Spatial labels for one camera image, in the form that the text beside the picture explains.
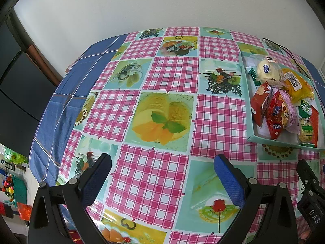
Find brown wooden frame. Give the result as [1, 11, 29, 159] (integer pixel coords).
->
[25, 44, 63, 87]

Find dark glass panel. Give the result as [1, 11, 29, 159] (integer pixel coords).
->
[0, 23, 59, 158]

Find dark red-brown snack packet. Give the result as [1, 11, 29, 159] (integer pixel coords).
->
[250, 81, 272, 126]

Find pink snack packet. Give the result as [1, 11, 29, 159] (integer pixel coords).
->
[282, 91, 300, 134]

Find red cookie packet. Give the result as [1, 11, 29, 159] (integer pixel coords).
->
[265, 89, 291, 140]

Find pink checked printed tablecloth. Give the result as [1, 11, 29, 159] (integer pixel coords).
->
[57, 26, 325, 244]

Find clear green cookie packet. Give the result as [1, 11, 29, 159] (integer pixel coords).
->
[297, 117, 316, 148]

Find black cable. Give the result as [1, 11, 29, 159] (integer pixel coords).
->
[261, 38, 318, 82]

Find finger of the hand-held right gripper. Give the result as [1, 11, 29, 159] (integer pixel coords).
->
[297, 159, 322, 196]

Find orange-red patterned snack packet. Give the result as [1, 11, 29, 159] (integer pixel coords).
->
[310, 105, 320, 148]

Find orange mesh bag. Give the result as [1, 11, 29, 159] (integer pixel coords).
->
[18, 203, 32, 220]

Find colourful small toys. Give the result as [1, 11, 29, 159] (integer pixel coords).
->
[0, 175, 14, 196]

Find round white bun packet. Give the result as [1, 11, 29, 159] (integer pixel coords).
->
[256, 56, 283, 87]

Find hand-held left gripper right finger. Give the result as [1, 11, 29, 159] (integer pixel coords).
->
[214, 154, 297, 244]

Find green and white biscuit packet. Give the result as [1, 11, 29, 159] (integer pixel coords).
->
[298, 100, 314, 119]

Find green plastic basket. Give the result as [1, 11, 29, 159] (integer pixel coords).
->
[10, 175, 28, 206]

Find shallow teal cardboard box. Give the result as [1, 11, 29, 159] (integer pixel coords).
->
[240, 51, 325, 150]

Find yellow cake packet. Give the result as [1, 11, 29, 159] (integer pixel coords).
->
[282, 68, 315, 105]

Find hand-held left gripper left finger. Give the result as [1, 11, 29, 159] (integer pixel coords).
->
[28, 153, 113, 244]

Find pale green snack packet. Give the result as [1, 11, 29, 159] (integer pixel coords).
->
[245, 66, 262, 87]

